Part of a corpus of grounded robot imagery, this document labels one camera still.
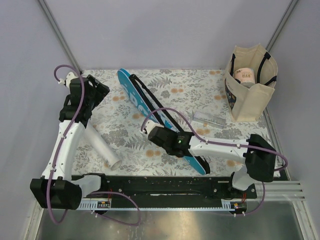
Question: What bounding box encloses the beige canvas tote bag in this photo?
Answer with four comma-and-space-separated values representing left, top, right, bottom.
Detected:
224, 44, 278, 122

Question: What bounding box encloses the white shuttlecock tube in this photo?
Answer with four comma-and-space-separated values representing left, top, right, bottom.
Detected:
84, 123, 123, 171

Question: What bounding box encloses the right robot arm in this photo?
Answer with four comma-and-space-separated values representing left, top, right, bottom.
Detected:
145, 123, 276, 198

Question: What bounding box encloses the blue racket cover bag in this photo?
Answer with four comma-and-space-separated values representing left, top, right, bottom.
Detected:
117, 68, 211, 175

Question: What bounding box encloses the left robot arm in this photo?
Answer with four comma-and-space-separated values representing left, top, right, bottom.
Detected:
30, 75, 110, 210

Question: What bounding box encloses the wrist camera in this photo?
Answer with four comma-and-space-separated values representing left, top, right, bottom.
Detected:
58, 72, 77, 89
141, 120, 164, 135

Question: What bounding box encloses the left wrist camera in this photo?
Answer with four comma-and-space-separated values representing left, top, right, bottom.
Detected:
58, 72, 77, 89

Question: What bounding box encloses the floral table mat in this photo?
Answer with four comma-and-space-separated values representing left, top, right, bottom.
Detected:
72, 69, 272, 177

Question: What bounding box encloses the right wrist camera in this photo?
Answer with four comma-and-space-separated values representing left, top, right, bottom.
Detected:
141, 120, 164, 135

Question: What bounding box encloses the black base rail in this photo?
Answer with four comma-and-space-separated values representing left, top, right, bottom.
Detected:
78, 176, 257, 211

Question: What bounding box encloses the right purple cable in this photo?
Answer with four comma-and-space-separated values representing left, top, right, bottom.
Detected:
140, 107, 289, 216

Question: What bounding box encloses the paper roll in tote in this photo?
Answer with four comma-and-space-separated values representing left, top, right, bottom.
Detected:
233, 67, 256, 86

